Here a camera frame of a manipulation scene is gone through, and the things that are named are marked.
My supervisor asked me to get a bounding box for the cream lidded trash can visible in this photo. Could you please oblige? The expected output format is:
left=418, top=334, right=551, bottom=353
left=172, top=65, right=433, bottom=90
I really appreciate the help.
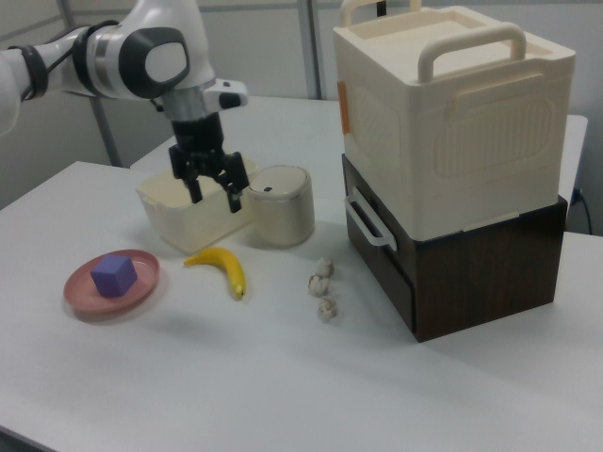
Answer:
left=247, top=164, right=316, bottom=249

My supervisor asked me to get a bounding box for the purple cube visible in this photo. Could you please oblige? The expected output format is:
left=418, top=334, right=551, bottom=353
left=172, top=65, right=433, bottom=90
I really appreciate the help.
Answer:
left=90, top=253, right=139, bottom=299

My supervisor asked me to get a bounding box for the cream open plastic bin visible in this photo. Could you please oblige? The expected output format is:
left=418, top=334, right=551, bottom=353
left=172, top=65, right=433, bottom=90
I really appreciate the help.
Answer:
left=135, top=157, right=259, bottom=250

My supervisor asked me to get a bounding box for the cream storage box with handle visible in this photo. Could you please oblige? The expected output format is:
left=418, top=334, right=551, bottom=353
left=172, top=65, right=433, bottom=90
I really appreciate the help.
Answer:
left=332, top=0, right=579, bottom=232

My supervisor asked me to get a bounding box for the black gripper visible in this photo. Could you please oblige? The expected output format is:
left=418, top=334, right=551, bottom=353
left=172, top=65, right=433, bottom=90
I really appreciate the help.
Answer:
left=168, top=114, right=250, bottom=214

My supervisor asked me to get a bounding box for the yellow banana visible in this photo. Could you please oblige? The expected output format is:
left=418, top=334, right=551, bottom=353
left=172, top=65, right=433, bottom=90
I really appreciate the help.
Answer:
left=183, top=247, right=248, bottom=302

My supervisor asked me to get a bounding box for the pink plate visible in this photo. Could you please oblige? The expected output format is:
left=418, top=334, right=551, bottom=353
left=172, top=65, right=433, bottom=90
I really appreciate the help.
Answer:
left=63, top=249, right=161, bottom=316

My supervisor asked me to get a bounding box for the white drawer handle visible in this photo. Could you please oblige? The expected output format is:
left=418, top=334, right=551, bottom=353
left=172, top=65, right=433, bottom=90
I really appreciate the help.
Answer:
left=345, top=186, right=399, bottom=249

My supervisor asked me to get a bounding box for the dark wood drawer cabinet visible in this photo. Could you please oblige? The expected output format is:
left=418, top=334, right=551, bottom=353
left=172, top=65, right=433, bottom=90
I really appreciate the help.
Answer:
left=341, top=153, right=569, bottom=344

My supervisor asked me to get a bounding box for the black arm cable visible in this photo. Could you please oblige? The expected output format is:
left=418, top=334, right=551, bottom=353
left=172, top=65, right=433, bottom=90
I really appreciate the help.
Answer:
left=7, top=25, right=109, bottom=103

